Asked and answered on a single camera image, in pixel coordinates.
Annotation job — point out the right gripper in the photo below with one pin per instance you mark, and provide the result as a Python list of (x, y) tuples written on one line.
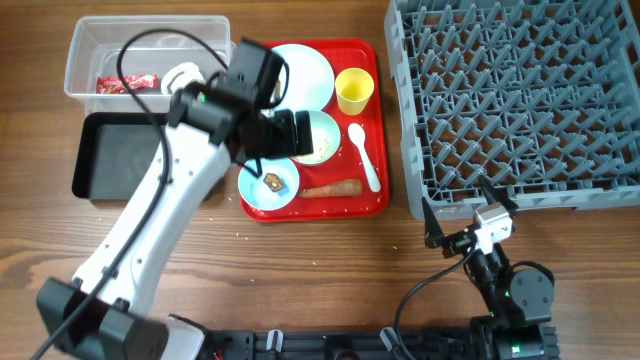
[(435, 237)]

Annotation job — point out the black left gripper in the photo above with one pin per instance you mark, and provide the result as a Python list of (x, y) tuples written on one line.
[(287, 140)]

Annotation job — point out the white rice pile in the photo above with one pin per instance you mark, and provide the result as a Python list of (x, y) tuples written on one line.
[(325, 145)]

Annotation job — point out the brown food scrap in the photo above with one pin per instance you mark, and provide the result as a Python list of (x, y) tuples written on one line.
[(273, 182)]

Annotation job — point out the pale green bowl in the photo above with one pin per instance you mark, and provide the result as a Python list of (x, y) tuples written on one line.
[(324, 120)]

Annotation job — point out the light blue small bowl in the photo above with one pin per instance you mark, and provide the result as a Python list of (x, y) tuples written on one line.
[(255, 193)]

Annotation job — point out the orange carrot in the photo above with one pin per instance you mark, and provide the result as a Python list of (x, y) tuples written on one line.
[(346, 188)]

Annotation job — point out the white tissue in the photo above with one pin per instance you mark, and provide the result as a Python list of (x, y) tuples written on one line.
[(179, 77)]

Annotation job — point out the red snack wrapper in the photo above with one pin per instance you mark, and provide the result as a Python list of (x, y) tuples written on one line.
[(113, 85)]

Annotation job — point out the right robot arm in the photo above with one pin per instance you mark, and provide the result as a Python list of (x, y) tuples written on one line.
[(518, 296)]

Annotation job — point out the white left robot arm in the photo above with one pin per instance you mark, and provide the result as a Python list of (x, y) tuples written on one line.
[(103, 312)]

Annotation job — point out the grey dishwasher rack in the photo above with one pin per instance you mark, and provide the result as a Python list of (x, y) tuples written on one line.
[(541, 98)]

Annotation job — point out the clear plastic waste bin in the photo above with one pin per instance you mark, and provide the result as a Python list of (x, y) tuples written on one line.
[(97, 41)]

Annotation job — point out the light blue plate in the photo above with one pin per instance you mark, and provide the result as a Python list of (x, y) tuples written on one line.
[(311, 78)]

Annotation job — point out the red serving tray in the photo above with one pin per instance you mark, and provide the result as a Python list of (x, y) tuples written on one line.
[(346, 162)]

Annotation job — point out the white plastic spoon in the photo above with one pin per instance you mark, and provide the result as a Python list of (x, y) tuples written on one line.
[(358, 137)]

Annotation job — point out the yellow plastic cup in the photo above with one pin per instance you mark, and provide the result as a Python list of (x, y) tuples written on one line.
[(353, 87)]

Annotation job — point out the black plastic tray bin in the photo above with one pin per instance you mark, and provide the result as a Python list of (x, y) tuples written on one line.
[(120, 157)]

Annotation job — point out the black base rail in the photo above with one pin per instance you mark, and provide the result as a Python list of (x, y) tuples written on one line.
[(380, 345)]

